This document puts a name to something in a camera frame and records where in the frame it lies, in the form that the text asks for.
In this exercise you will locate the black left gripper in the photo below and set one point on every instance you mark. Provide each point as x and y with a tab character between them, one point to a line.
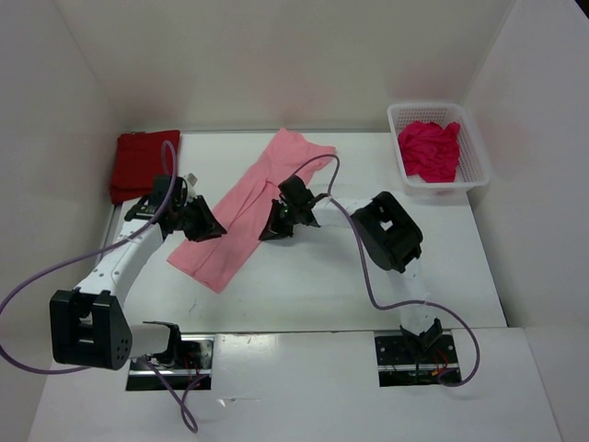
209	226

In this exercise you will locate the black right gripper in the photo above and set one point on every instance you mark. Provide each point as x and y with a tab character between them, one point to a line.
275	228

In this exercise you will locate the pink t shirt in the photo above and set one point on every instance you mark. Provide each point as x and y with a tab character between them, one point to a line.
245	209

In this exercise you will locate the dark red t shirt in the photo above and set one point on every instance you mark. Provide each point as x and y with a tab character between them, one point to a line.
138	160

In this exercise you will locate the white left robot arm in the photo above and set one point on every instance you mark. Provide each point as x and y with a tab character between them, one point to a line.
88	326

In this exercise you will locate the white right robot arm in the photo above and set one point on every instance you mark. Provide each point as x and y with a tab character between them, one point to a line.
384	233

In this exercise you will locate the magenta t shirt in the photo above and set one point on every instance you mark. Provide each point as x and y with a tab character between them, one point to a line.
430	151

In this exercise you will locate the white plastic laundry basket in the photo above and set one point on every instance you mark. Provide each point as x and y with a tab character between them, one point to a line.
473	168

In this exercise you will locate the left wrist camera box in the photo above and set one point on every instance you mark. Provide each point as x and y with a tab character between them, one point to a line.
188	183

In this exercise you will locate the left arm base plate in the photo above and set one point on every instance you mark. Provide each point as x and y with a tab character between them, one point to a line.
193	364

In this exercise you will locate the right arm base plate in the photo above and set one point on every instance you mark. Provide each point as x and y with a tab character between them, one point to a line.
397	367

